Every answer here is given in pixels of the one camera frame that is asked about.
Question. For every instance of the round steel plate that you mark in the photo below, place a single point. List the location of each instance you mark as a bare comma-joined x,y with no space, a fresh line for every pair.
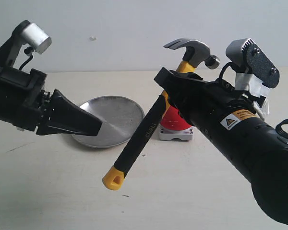
120,118

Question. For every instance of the red dome push button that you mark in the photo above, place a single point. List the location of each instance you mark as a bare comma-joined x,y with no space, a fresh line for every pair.
173,126

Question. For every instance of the yellow black claw hammer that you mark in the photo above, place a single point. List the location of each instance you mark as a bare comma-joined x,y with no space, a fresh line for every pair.
196,53

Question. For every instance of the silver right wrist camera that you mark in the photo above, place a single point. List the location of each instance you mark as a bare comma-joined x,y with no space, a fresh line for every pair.
247,57

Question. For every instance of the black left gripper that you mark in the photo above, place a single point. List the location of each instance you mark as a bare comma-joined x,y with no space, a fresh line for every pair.
20,99

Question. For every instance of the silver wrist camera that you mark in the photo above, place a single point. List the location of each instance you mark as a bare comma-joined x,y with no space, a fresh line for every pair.
247,57
27,33

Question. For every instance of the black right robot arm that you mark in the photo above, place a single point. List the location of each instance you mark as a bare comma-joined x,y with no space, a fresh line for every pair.
228,120

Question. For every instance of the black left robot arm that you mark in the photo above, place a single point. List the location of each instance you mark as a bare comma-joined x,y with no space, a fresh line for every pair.
25,104

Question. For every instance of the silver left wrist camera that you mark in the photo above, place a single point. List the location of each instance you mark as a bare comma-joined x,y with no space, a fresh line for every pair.
27,33

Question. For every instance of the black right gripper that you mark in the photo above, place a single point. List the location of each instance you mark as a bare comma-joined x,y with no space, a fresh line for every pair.
200,101

